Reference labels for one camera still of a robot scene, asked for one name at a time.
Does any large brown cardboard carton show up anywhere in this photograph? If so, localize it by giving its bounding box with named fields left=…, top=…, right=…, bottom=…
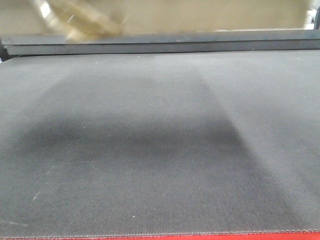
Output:
left=0, top=0, right=311, bottom=36

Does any dark grey conveyor belt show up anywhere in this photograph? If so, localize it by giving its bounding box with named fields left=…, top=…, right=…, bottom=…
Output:
left=0, top=50, right=320, bottom=239

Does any clear packing tape strip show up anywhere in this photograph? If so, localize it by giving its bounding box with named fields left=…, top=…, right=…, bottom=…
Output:
left=31, top=0, right=123, bottom=42

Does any grey conveyor end frame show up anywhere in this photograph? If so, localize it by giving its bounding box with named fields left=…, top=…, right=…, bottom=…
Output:
left=0, top=29, right=320, bottom=56

